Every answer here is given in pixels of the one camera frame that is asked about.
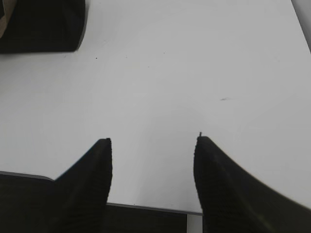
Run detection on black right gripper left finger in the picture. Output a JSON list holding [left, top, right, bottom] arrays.
[[0, 138, 112, 233]]

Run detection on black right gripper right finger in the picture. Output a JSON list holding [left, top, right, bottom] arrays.
[[193, 135, 311, 233]]

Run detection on black tote bag tan handles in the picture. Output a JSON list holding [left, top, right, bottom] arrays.
[[0, 0, 86, 54]]

